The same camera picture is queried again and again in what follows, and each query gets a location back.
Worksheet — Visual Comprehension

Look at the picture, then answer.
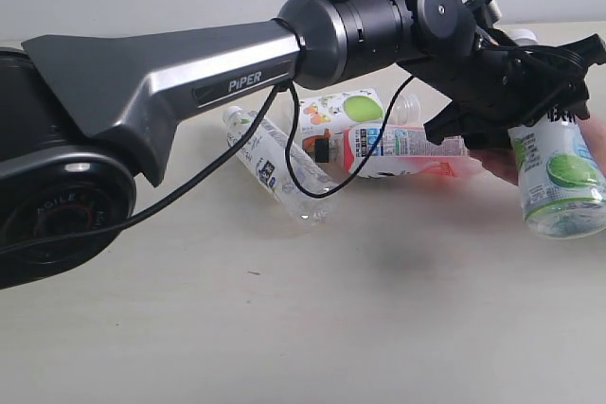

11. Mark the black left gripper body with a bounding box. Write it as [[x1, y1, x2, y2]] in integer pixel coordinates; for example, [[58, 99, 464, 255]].
[[401, 33, 590, 120]]

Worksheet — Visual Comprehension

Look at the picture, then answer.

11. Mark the pink red label bottle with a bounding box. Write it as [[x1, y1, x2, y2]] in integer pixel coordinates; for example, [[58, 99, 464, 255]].
[[314, 123, 479, 180]]

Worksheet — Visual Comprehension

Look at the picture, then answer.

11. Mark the green lime label bottle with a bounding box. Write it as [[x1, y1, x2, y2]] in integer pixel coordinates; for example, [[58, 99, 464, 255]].
[[507, 28, 606, 240]]

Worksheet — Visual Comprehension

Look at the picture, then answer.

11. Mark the bottle with green apple label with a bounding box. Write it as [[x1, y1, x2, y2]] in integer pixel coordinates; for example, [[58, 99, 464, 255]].
[[298, 87, 422, 167]]

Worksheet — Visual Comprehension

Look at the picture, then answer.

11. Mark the clear white label water bottle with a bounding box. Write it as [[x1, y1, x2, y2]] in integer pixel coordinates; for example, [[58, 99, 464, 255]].
[[237, 118, 337, 226]]

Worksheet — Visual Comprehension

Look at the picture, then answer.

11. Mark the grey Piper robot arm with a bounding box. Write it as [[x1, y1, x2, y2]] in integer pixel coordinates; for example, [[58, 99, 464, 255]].
[[1, 0, 605, 288]]

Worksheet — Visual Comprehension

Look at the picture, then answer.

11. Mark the person's open bare hand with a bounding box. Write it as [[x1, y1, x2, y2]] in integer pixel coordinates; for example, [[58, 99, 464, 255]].
[[472, 114, 606, 187]]

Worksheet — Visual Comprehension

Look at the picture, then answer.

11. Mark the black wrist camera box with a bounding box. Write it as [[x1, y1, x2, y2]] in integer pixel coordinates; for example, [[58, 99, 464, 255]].
[[462, 0, 502, 44]]

